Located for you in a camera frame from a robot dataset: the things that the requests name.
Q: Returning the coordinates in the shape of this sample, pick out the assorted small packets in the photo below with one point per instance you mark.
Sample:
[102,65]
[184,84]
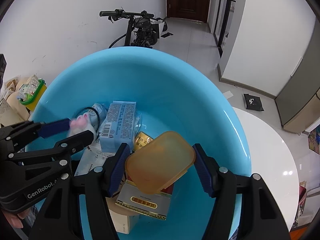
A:
[28,90]

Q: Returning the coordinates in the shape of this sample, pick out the blue tissue packet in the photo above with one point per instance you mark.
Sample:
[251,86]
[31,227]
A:
[117,125]

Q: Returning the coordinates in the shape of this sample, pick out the gold small box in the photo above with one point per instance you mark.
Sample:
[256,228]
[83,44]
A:
[142,140]

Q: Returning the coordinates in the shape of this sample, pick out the black framed glass sliding door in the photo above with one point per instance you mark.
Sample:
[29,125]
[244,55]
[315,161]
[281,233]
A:
[221,10]

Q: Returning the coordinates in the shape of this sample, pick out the colourful picture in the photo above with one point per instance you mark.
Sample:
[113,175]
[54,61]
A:
[314,140]

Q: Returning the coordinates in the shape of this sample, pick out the blue plastic basin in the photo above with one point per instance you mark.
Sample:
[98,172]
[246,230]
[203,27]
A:
[162,92]

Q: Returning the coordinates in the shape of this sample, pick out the white red gold cigarette box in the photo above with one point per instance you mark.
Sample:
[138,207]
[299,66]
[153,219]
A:
[142,200]

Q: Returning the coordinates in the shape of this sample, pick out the beige paper bags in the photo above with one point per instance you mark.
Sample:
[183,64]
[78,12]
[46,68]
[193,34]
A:
[12,105]

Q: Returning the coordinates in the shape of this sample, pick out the black bicycle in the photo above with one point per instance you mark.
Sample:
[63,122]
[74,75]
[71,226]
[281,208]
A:
[143,30]

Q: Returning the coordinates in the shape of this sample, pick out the person's left hand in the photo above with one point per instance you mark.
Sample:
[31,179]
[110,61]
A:
[16,220]

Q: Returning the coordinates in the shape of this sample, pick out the red brown bag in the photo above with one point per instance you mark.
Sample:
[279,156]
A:
[302,197]

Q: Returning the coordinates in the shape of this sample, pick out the orange translucent plastic case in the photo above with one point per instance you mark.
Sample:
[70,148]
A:
[160,162]

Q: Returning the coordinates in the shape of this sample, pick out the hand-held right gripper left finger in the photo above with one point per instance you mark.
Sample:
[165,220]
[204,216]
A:
[119,170]

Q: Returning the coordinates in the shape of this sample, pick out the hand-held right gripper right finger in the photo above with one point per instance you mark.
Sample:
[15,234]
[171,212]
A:
[202,170]

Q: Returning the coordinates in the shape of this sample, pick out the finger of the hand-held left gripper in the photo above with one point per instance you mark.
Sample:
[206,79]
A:
[55,128]
[75,140]

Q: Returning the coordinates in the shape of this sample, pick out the cream cardboard box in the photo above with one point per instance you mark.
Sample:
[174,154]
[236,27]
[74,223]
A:
[122,226]

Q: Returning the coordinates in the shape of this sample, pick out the yellow basket with green rim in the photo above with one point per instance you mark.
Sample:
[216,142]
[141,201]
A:
[37,97]

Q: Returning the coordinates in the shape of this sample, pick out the black plastic bag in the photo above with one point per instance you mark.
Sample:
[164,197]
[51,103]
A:
[252,102]

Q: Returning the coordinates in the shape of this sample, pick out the white paper scrap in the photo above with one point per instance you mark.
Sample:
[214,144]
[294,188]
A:
[228,94]

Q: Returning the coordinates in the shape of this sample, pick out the grey and gold refrigerator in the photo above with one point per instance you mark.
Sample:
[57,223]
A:
[300,92]

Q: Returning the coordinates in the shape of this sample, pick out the white printed pouch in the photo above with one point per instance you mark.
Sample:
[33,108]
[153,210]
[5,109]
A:
[92,162]

